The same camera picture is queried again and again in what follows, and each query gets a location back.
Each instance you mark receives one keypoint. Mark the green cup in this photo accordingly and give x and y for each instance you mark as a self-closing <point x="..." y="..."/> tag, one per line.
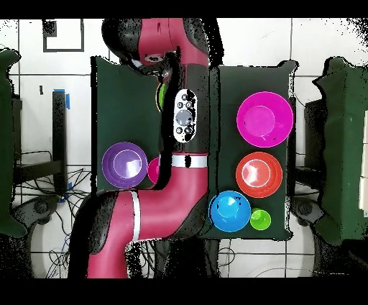
<point x="260" y="220"/>

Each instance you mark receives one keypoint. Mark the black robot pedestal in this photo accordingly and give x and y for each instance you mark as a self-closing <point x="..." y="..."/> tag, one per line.
<point x="212" y="259"/>

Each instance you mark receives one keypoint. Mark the purple bowl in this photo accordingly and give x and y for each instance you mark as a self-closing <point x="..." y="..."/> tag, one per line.
<point x="125" y="165"/>

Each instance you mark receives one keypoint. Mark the white box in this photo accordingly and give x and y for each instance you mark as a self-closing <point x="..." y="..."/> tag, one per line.
<point x="364" y="187"/>

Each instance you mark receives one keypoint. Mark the pink bowl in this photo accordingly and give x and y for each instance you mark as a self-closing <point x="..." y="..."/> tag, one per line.
<point x="264" y="119"/>

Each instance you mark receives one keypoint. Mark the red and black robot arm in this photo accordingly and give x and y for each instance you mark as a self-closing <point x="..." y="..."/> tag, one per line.
<point x="172" y="195"/>

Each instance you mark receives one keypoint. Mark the small crimson bowl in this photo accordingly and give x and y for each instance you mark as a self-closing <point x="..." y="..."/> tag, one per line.
<point x="153" y="171"/>

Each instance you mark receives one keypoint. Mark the black bench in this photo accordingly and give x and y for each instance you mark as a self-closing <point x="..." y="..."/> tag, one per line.
<point x="59" y="129"/>

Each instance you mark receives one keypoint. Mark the dark green tablecloth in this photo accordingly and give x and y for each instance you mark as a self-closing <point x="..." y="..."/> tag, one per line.
<point x="123" y="115"/>

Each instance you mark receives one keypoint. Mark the blue tape strip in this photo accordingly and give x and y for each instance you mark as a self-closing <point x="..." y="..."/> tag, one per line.
<point x="67" y="102"/>

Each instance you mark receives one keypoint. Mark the large red-orange bowl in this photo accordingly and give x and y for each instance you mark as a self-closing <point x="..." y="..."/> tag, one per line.
<point x="273" y="175"/>

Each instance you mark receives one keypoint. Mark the green cloth side table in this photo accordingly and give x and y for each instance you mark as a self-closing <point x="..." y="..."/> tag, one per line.
<point x="5" y="187"/>
<point x="339" y="144"/>

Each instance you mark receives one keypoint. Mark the green bowl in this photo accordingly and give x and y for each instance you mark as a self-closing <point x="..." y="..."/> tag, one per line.
<point x="162" y="96"/>

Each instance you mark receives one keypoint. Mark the blue bowl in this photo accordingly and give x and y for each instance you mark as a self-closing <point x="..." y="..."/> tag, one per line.
<point x="230" y="215"/>

